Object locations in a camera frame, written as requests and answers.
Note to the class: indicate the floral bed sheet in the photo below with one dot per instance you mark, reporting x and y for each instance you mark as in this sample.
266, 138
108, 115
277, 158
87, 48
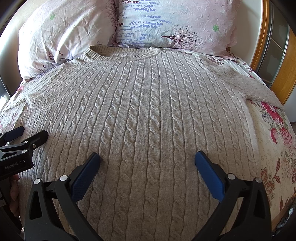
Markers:
272, 150

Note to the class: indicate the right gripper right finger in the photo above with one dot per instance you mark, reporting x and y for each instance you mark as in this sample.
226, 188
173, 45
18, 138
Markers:
253, 221

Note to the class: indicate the left pink floral pillow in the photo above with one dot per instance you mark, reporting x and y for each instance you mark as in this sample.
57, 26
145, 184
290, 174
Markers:
59, 31

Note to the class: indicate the wooden headboard frame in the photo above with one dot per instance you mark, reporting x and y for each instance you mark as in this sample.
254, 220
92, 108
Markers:
274, 58

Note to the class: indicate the right pink lavender pillow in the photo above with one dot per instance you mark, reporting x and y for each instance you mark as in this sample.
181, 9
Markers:
208, 27

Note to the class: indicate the person's left hand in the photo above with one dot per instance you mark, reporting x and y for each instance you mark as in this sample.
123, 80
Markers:
14, 194

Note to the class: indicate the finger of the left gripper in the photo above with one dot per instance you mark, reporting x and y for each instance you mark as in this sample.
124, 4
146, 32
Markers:
30, 142
11, 135

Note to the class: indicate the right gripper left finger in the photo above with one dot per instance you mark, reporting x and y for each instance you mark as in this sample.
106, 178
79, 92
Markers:
42, 221

